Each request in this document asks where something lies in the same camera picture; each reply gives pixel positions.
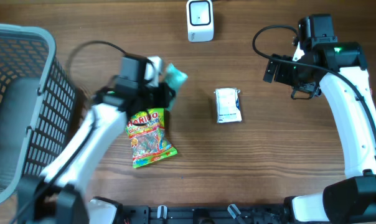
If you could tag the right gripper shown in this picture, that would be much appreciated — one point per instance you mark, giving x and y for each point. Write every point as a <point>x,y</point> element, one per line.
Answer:
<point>281,76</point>

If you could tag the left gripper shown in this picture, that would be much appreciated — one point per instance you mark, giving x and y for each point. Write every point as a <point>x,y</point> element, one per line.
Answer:
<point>164,96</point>

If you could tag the teal white tissue packet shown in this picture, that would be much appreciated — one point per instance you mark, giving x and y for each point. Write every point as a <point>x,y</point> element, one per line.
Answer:
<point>174,79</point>

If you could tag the Haribo gummy candy bag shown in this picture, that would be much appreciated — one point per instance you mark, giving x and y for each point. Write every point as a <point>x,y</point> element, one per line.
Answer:
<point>147,135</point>

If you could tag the white paper pouch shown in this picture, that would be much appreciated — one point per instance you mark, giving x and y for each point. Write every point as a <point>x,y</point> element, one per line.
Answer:
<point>228,105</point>

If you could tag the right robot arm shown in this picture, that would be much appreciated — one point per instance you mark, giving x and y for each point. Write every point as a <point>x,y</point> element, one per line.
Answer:
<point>321,65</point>

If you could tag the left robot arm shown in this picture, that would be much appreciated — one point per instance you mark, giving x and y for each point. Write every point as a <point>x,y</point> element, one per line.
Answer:
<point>57,194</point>

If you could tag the white barcode scanner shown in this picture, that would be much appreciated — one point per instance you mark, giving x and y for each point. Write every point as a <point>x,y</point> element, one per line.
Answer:
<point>200,20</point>

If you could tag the grey plastic mesh basket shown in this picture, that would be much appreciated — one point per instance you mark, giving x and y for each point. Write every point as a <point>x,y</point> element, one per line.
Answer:
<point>37,101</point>

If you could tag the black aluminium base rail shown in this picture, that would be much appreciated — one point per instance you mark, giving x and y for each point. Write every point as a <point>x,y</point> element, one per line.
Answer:
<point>206,214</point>

